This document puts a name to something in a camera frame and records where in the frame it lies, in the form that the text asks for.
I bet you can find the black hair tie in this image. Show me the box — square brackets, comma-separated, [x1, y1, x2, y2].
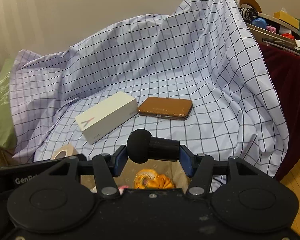
[126, 128, 181, 164]

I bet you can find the orange pouch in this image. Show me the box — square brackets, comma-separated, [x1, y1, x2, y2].
[134, 168, 175, 189]

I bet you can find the dark red velvet cloth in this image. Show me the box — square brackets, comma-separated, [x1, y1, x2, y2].
[259, 43, 300, 181]

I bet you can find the beige tape roll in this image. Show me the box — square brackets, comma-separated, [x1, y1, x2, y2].
[51, 144, 78, 160]

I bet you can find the white vivo phone box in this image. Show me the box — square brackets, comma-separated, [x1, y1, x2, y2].
[75, 92, 138, 145]

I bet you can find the brown leather wallet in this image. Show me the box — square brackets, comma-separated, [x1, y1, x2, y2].
[138, 97, 193, 120]

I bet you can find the cluttered shelf tray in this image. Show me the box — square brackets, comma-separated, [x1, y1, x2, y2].
[239, 0, 300, 56]

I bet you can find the lavender checked cloth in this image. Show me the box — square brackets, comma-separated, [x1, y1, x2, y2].
[10, 0, 289, 176]

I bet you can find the pink white knitted cloth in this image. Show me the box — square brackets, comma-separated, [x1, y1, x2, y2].
[91, 185, 129, 194]

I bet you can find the green cushion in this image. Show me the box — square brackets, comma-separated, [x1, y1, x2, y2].
[0, 59, 17, 150]

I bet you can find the woven basket with liner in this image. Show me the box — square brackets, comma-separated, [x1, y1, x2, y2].
[80, 158, 192, 193]

